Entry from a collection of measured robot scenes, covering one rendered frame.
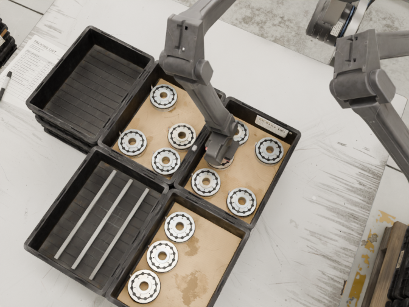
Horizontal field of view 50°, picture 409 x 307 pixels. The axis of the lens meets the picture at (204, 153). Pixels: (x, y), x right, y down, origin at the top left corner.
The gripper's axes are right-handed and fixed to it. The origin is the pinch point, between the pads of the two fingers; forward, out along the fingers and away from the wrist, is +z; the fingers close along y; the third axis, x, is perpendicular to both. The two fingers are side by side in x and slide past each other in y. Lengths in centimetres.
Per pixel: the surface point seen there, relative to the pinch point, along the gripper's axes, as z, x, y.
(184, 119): 4.9, 7.4, -18.4
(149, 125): 4.8, -0.7, -28.7
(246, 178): 4.1, -2.3, 12.2
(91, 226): 4, -43, -27
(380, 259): 84, 18, 93
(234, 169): 4.2, -1.6, 6.8
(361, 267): 86, 10, 86
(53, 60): 19, 11, -83
